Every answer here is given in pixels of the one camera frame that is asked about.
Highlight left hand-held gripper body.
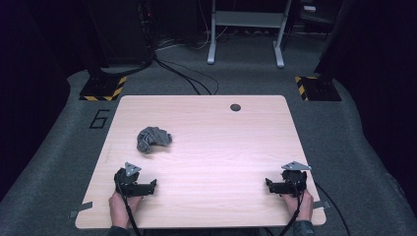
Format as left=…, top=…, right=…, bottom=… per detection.
left=115, top=161, right=156, bottom=198

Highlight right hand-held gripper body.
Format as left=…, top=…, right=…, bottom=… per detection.
left=268, top=160, right=313, bottom=198

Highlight grey fluffy towel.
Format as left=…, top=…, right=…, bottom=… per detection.
left=136, top=126, right=173, bottom=154

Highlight person's right hand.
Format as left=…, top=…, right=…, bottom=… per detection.
left=281, top=189, right=315, bottom=223

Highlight person's left hand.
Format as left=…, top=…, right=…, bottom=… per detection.
left=108, top=191, right=144, bottom=229

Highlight black stand with striped base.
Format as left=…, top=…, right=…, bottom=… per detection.
left=79, top=0, right=155, bottom=102
left=293, top=0, right=348, bottom=102

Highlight left hand-held gripper cable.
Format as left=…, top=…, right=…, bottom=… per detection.
left=114, top=178, right=144, bottom=236

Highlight hand-held gripper cable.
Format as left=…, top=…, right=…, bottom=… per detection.
left=278, top=178, right=304, bottom=236
left=114, top=178, right=144, bottom=236

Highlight right hand-held gripper cable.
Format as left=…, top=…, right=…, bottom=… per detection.
left=278, top=178, right=304, bottom=236

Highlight black cable beside table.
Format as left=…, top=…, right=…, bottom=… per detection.
left=314, top=181, right=351, bottom=236

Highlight black floor cables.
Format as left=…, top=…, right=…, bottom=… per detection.
left=152, top=38, right=220, bottom=96

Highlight white metal desk frame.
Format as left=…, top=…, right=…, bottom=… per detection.
left=207, top=0, right=295, bottom=70

